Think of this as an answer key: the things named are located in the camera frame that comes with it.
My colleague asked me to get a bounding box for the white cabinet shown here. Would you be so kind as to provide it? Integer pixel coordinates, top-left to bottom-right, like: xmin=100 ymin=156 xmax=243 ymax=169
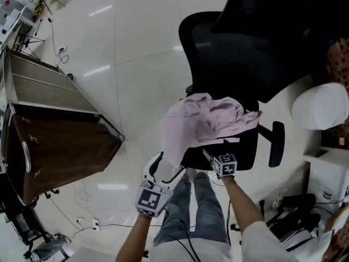
xmin=302 ymin=146 xmax=349 ymax=205

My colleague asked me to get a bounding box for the person's white coat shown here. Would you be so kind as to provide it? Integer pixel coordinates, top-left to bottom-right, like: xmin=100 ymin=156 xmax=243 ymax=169
xmin=147 ymin=219 xmax=302 ymax=262

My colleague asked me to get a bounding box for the thin black floor cable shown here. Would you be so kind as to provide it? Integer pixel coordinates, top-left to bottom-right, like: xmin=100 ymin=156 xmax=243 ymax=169
xmin=45 ymin=194 xmax=96 ymax=233

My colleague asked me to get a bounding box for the brown laundry cart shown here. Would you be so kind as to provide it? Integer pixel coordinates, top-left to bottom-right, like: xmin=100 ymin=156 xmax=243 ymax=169
xmin=0 ymin=47 xmax=126 ymax=207

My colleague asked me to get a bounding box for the black mesh office chair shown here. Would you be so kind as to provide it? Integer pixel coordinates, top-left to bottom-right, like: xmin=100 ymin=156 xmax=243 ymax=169
xmin=178 ymin=11 xmax=228 ymax=95

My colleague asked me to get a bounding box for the black tripod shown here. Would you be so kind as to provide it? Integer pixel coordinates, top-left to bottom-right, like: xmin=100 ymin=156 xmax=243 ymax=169
xmin=12 ymin=31 xmax=46 ymax=61

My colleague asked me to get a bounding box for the person's left forearm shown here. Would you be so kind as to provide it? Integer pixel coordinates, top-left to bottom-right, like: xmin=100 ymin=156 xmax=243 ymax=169
xmin=116 ymin=213 xmax=154 ymax=262

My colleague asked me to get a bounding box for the person's leg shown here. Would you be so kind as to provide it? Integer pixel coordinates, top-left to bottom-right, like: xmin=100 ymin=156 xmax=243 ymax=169
xmin=190 ymin=171 xmax=230 ymax=246
xmin=152 ymin=173 xmax=193 ymax=247

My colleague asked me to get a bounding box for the pink clothing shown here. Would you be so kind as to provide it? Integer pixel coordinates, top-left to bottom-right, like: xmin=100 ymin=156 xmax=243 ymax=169
xmin=158 ymin=92 xmax=263 ymax=168

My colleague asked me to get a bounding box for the white desk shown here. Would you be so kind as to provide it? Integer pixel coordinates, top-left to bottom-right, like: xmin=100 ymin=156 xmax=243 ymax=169
xmin=0 ymin=0 xmax=35 ymax=47

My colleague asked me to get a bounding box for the person's left leg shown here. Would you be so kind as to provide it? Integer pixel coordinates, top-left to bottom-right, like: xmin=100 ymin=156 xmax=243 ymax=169
xmin=152 ymin=173 xmax=193 ymax=247

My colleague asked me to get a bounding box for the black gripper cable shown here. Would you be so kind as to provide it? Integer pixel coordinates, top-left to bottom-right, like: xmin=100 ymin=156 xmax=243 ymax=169
xmin=163 ymin=209 xmax=201 ymax=262

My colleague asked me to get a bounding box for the person's right forearm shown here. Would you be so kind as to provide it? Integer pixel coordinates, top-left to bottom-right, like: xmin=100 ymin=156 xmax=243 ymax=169
xmin=217 ymin=174 xmax=266 ymax=235

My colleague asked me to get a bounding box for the black bag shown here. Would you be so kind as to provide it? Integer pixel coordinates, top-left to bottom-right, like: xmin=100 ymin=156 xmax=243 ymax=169
xmin=268 ymin=193 xmax=322 ymax=241

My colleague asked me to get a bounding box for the black office chair with armrests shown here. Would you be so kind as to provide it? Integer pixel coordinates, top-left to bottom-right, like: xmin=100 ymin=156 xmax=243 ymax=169
xmin=179 ymin=0 xmax=330 ymax=172

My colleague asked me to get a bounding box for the person's right leg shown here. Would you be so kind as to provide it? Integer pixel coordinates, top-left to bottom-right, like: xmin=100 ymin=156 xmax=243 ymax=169
xmin=190 ymin=171 xmax=230 ymax=246

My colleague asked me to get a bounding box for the black equipment stand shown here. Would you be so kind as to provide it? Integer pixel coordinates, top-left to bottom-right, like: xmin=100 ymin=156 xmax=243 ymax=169
xmin=0 ymin=195 xmax=54 ymax=259

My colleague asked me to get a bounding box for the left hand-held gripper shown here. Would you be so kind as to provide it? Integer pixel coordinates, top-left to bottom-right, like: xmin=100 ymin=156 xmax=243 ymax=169
xmin=135 ymin=151 xmax=188 ymax=218

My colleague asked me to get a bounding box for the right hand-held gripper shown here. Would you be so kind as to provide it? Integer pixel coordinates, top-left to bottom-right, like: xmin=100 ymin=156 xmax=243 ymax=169
xmin=202 ymin=148 xmax=238 ymax=179

